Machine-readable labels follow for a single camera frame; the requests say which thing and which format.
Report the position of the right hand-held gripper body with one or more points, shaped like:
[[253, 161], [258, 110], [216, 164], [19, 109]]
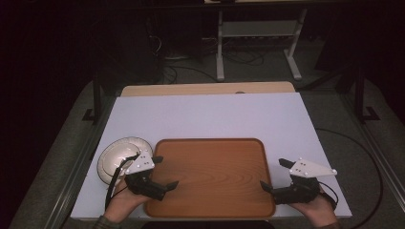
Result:
[[299, 191]]

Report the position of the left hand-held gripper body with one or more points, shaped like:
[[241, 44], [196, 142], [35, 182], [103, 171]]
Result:
[[143, 186]]

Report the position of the person's right hand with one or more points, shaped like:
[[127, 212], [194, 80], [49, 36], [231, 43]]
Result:
[[313, 210]]

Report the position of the person's left hand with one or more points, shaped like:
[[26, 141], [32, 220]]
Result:
[[122, 202]]

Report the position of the brown wooden tray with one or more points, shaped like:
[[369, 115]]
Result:
[[210, 175]]

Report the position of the white round plate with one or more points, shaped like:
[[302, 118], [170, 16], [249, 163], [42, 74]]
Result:
[[116, 156]]

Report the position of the white board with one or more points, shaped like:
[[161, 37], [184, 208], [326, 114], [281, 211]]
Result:
[[203, 116]]

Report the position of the black metal stand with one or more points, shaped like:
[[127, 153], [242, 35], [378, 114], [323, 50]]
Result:
[[361, 95], [96, 101]]

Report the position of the light wooden table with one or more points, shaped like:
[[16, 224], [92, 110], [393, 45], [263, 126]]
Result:
[[207, 88]]

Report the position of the aluminium rail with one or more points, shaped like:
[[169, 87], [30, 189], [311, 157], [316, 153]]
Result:
[[379, 159], [76, 171]]

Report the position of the white metal desk frame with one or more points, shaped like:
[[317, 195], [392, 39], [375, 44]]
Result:
[[254, 28]]

